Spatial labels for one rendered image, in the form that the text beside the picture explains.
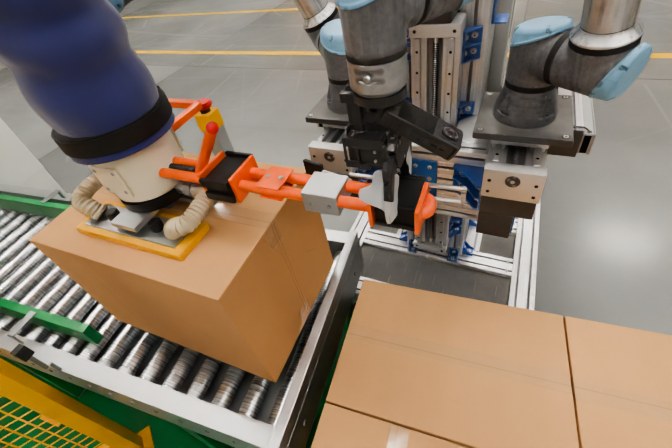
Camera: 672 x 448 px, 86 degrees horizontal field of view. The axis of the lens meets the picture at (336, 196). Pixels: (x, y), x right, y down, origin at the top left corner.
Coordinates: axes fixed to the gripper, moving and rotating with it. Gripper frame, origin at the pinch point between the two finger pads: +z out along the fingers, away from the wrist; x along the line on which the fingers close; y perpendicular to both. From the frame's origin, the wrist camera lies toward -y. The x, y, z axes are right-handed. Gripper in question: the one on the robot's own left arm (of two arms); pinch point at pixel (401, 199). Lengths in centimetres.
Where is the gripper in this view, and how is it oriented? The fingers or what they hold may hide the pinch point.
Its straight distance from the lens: 60.5
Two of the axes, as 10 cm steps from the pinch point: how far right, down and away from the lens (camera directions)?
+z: 1.6, 7.3, 6.6
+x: -3.7, 6.7, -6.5
